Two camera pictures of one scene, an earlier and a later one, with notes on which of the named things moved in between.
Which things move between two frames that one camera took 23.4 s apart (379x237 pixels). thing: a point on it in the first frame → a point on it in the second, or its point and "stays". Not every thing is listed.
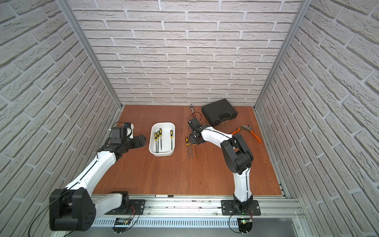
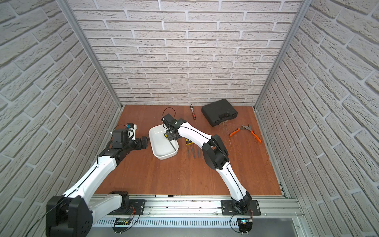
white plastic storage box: x=162 y=138 stays
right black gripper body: x=193 y=138 → x=170 y=136
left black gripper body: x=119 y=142 stays
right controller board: x=245 y=224 stays
